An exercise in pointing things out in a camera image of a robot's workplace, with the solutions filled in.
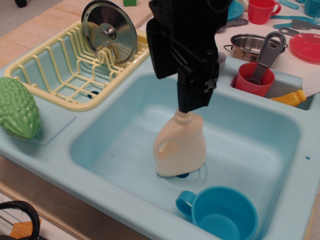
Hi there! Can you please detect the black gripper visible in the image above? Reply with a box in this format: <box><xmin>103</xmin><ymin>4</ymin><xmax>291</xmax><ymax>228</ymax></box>
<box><xmin>146</xmin><ymin>0</ymin><xmax>232</xmax><ymax>113</ymax></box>

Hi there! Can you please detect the cream detergent bottle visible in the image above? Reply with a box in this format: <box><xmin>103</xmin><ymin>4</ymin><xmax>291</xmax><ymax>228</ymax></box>
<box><xmin>153</xmin><ymin>110</ymin><xmax>207</xmax><ymax>177</ymax></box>

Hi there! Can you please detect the yellow dish drying rack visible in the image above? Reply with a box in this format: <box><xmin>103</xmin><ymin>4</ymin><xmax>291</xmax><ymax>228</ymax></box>
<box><xmin>3</xmin><ymin>21</ymin><xmax>149</xmax><ymax>112</ymax></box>

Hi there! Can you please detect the light blue toy sink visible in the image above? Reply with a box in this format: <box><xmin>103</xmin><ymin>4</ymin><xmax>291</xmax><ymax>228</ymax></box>
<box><xmin>0</xmin><ymin>57</ymin><xmax>320</xmax><ymax>240</ymax></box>

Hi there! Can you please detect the grey toy faucet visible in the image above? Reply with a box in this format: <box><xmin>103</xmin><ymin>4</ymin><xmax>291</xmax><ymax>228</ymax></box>
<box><xmin>218</xmin><ymin>51</ymin><xmax>227</xmax><ymax>73</ymax></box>

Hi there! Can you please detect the red cup in compartment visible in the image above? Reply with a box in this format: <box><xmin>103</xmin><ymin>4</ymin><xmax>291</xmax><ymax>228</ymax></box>
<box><xmin>234</xmin><ymin>62</ymin><xmax>275</xmax><ymax>97</ymax></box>

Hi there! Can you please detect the steel pot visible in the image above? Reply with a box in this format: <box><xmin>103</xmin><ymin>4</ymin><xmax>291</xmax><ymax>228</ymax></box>
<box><xmin>223</xmin><ymin>33</ymin><xmax>289</xmax><ymax>63</ymax></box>

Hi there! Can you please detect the grey measuring spoon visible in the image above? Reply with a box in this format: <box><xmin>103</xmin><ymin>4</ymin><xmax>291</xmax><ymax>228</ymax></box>
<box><xmin>217</xmin><ymin>18</ymin><xmax>249</xmax><ymax>33</ymax></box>

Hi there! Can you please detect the teal plate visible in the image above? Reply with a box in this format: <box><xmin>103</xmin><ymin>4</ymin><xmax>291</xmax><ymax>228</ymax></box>
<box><xmin>227</xmin><ymin>1</ymin><xmax>244</xmax><ymax>21</ymax></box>

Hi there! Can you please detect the steel pot lid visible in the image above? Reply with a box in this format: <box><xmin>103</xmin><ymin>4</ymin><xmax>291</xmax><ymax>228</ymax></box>
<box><xmin>81</xmin><ymin>0</ymin><xmax>138</xmax><ymax>66</ymax></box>

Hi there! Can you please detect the green block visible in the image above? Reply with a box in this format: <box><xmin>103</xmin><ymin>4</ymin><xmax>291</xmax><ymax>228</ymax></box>
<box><xmin>123</xmin><ymin>0</ymin><xmax>137</xmax><ymax>7</ymax></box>

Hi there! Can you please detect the red mug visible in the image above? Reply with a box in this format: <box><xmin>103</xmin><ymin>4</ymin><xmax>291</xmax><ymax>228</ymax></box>
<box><xmin>247</xmin><ymin>0</ymin><xmax>282</xmax><ymax>25</ymax></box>

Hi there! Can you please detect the yellow plastic bottle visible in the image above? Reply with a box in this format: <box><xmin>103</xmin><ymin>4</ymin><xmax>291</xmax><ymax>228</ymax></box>
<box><xmin>270</xmin><ymin>90</ymin><xmax>307</xmax><ymax>107</ymax></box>

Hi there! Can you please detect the teal utensil top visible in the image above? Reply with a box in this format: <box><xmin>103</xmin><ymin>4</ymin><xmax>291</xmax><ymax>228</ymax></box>
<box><xmin>278</xmin><ymin>0</ymin><xmax>299</xmax><ymax>10</ymax></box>

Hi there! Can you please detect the grey spatula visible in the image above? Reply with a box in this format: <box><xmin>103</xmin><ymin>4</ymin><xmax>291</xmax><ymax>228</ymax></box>
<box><xmin>279</xmin><ymin>19</ymin><xmax>320</xmax><ymax>36</ymax></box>

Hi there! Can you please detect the red plastic plate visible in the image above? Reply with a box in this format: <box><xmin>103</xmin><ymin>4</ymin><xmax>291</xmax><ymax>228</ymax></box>
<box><xmin>289</xmin><ymin>33</ymin><xmax>320</xmax><ymax>63</ymax></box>

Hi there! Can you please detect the teal fork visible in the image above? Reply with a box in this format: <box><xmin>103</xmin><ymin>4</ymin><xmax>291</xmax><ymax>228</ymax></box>
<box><xmin>270</xmin><ymin>15</ymin><xmax>320</xmax><ymax>29</ymax></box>

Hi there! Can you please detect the teal cup top right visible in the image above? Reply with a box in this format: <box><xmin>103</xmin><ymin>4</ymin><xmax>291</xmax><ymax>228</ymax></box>
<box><xmin>304</xmin><ymin>0</ymin><xmax>320</xmax><ymax>17</ymax></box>

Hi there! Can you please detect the blue plastic cup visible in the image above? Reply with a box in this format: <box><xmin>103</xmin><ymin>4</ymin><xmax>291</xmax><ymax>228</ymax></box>
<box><xmin>175</xmin><ymin>186</ymin><xmax>258</xmax><ymax>240</ymax></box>

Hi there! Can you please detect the green bitter melon toy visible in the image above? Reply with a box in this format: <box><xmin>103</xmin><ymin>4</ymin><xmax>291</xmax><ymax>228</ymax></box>
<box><xmin>0</xmin><ymin>77</ymin><xmax>42</xmax><ymax>140</ymax></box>

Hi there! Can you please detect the black wheel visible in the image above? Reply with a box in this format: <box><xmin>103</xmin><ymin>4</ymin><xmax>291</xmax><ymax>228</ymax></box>
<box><xmin>14</xmin><ymin>0</ymin><xmax>27</xmax><ymax>8</ymax></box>

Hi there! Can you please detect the orange tape piece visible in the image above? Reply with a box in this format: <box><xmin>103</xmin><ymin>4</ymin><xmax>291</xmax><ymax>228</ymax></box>
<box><xmin>9</xmin><ymin>221</ymin><xmax>33</xmax><ymax>239</ymax></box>

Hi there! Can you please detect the white utensil handle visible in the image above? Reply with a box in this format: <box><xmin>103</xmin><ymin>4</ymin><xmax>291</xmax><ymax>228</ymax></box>
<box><xmin>301</xmin><ymin>70</ymin><xmax>320</xmax><ymax>98</ymax></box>

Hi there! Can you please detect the black cable loop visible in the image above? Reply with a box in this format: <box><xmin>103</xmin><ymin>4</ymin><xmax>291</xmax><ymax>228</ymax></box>
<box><xmin>0</xmin><ymin>200</ymin><xmax>41</xmax><ymax>240</ymax></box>

